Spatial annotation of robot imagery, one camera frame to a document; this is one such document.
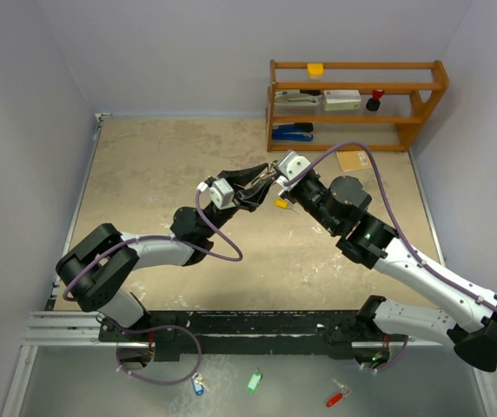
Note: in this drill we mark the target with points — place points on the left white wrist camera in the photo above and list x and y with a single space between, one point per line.
220 192

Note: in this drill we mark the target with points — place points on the green key tag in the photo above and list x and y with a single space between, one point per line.
254 381

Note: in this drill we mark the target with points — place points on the grey stapler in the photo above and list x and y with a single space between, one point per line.
297 98

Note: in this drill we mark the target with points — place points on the large metal keyring with clips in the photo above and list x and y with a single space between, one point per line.
268 172

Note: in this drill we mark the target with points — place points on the key with yellow tag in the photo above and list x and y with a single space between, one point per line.
283 204

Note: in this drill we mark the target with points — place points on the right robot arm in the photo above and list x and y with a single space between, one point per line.
464 315

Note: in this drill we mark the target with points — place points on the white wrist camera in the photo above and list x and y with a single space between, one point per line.
220 192
289 167

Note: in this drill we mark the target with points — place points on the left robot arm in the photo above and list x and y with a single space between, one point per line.
95 270

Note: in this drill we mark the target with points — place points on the key with red tag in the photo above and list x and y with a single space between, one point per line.
342 392

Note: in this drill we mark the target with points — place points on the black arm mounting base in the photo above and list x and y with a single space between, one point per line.
337 334

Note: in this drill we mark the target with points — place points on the wooden shelf rack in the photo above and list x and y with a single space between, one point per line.
395 99

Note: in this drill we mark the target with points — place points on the aluminium table frame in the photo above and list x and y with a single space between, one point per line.
70 329

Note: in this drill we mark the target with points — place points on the brown envelope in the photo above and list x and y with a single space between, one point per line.
353 160

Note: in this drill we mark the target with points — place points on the white and red box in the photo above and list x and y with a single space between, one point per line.
341 99

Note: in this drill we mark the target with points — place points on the red and black stamp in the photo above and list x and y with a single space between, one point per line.
374 102

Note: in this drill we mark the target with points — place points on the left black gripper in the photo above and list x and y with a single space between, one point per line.
250 197

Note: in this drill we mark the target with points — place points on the yellow box on shelf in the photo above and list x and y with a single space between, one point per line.
315 70

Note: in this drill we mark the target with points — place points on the blue stapler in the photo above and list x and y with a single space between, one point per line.
297 132

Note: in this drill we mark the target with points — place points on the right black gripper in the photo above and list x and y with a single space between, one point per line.
290 194

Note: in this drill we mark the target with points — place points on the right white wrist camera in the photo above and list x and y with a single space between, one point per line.
289 167

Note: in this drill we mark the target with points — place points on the key with blue tag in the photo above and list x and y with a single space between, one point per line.
199 384

